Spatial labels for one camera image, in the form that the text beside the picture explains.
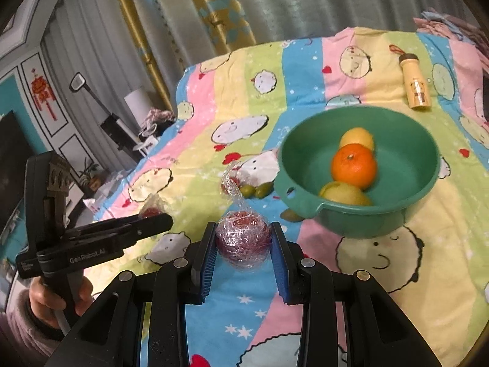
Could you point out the green plastic bowl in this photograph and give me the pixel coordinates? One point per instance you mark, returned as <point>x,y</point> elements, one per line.
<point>408,161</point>

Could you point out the plastic red fruit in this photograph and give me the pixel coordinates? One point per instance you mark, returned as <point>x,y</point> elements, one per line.
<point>243,238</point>

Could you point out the grey and yellow curtain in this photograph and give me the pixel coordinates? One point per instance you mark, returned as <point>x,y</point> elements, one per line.
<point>98,51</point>

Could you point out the yellow lemon far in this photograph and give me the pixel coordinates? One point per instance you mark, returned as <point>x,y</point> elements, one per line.
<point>358,135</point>

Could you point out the orange tangerine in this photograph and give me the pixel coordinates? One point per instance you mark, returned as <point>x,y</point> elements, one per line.
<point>355,165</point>

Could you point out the yellow lemon near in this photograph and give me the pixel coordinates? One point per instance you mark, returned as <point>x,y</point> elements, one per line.
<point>344,193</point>

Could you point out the red chinese knot decoration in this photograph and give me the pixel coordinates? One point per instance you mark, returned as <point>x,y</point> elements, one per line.
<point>43,94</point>

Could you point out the colourful cartoon blanket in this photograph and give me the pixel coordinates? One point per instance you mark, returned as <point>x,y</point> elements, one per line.
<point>235,110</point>

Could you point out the beige bear bottle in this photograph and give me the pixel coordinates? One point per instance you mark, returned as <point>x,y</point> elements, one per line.
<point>415,84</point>

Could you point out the black television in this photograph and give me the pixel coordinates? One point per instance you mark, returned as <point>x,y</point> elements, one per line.
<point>14,153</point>

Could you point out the left hand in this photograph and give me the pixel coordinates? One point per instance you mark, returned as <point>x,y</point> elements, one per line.
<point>44,302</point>

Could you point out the small green fruit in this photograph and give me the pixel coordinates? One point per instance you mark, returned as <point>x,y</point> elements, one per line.
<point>291,216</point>
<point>264,189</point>
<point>247,191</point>

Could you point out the yellow lemon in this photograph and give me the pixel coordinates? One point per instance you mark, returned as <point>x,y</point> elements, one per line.
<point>344,193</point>
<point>358,135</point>

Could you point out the pile of folded clothes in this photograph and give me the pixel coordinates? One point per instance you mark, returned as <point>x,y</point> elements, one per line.
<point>444,24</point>

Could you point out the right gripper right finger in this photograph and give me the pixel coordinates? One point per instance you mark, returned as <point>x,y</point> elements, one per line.
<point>285,257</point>

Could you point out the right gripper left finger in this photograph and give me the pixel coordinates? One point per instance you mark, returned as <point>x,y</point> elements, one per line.
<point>203,265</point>

